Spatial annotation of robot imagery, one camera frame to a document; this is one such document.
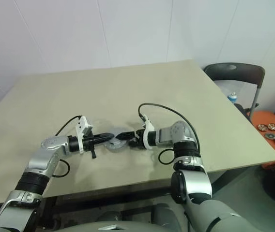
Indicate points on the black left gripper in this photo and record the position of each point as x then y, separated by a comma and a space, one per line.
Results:
90, 142

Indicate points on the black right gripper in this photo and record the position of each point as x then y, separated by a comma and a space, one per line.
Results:
138, 140

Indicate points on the grey motor housing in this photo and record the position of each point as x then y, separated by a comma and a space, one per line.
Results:
116, 151

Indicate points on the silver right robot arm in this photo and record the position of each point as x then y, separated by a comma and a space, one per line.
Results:
176, 133

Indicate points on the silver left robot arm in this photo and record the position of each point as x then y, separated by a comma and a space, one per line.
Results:
40, 162

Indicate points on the copper spoked motor part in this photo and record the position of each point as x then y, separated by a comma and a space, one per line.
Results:
273, 126
263, 127

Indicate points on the dark grey rounded shape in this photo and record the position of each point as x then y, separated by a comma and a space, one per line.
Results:
108, 216
166, 215

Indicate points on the grey robot torso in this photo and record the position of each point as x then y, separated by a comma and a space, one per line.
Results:
140, 226

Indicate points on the small water bottle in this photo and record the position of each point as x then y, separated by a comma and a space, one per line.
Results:
232, 97

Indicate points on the black folding chair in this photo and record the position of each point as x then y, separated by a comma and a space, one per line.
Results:
249, 72

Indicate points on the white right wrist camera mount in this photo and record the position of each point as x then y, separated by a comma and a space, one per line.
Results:
147, 142

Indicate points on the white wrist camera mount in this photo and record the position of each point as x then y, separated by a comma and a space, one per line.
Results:
147, 142
80, 125

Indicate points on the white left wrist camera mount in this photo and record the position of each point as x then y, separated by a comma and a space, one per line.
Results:
80, 125

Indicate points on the black metal table frame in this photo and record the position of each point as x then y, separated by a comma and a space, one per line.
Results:
103, 195

